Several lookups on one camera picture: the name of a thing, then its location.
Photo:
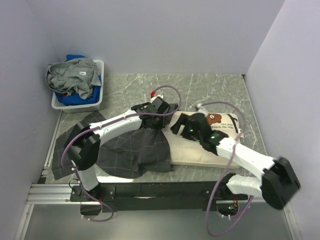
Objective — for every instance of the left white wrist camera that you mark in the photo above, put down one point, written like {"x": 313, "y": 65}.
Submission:
{"x": 154, "y": 95}

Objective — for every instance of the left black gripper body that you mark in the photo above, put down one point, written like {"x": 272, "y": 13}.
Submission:
{"x": 159, "y": 124}

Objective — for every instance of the white plastic laundry basket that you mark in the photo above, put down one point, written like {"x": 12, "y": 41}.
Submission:
{"x": 98, "y": 94}

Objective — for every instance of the aluminium frame rail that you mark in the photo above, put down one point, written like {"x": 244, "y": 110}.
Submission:
{"x": 47, "y": 194}

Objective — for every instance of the cream bear print pillow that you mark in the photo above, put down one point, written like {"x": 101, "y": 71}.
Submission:
{"x": 190, "y": 153}

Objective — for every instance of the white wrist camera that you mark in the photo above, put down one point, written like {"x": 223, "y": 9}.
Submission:
{"x": 201, "y": 109}
{"x": 154, "y": 95}

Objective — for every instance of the blue cloth in basket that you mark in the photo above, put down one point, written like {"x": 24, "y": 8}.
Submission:
{"x": 73, "y": 99}

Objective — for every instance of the grey crumpled shirt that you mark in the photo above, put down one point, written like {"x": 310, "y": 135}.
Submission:
{"x": 77, "y": 76}

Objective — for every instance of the dark grey checked pillowcase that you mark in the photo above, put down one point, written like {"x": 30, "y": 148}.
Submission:
{"x": 129, "y": 155}

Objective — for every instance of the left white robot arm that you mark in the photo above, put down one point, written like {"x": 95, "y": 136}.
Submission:
{"x": 83, "y": 145}

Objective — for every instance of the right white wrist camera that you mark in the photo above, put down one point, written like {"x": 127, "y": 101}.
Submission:
{"x": 201, "y": 109}

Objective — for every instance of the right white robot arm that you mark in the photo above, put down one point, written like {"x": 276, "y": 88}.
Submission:
{"x": 274, "y": 180}

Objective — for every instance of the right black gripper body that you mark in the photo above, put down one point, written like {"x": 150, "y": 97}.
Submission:
{"x": 188, "y": 132}

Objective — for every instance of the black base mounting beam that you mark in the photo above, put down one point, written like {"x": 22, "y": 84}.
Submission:
{"x": 145, "y": 196}

